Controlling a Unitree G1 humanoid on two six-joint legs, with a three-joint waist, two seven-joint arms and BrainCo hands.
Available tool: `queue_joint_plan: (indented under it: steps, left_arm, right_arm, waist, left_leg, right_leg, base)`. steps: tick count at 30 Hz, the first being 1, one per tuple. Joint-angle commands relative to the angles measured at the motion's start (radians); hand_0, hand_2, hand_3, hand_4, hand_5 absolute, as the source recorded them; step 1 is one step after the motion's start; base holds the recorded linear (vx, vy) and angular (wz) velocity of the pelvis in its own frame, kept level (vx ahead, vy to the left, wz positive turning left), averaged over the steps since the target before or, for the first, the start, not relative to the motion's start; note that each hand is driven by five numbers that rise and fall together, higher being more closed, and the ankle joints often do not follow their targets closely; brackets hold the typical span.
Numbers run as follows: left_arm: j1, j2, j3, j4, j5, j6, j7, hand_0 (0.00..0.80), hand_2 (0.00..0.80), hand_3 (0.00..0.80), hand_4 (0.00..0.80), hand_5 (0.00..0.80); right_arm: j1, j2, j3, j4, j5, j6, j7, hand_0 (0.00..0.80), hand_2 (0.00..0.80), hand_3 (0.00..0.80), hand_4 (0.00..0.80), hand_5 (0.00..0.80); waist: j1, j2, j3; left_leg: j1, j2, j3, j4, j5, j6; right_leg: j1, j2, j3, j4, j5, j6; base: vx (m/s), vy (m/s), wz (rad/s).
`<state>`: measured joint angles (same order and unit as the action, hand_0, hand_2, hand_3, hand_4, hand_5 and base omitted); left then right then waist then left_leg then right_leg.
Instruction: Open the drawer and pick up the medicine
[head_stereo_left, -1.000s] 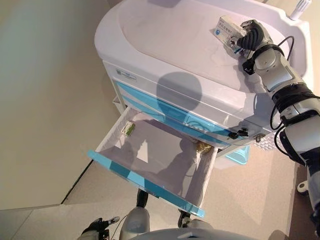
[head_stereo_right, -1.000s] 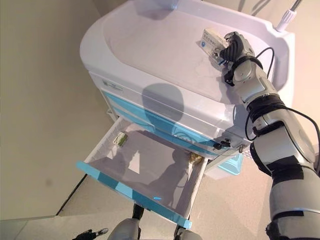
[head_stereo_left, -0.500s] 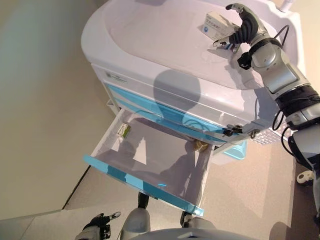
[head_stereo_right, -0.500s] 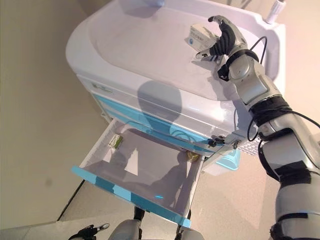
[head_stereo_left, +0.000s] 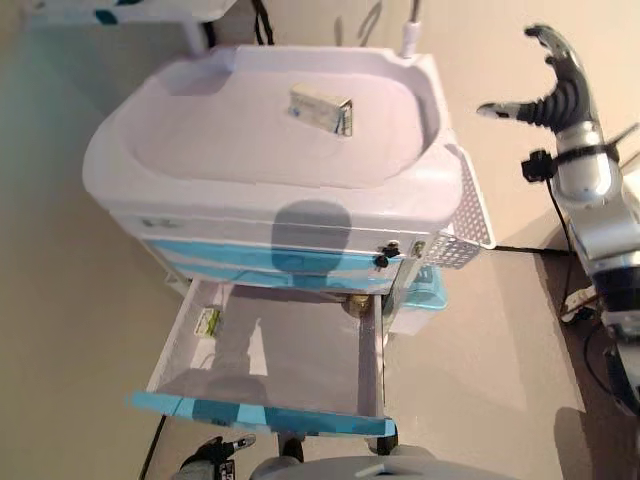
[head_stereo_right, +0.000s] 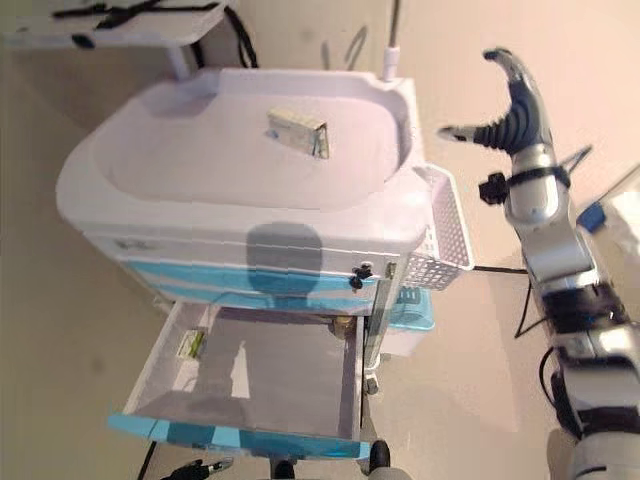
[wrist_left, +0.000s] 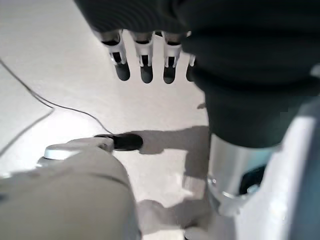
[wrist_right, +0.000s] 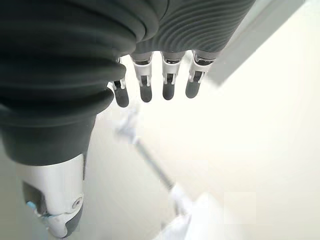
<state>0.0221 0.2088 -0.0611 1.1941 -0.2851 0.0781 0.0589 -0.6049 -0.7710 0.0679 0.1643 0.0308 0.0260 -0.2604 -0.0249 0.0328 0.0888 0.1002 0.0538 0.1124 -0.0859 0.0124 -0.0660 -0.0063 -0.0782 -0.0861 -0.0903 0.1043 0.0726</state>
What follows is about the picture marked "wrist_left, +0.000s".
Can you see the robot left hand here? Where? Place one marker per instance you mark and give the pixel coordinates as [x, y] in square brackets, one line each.
[250, 62]

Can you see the black robot left foot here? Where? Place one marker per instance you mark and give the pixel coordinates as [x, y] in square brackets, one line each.
[127, 141]

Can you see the silver robot left leg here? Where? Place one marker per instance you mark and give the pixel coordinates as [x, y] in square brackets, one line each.
[62, 195]

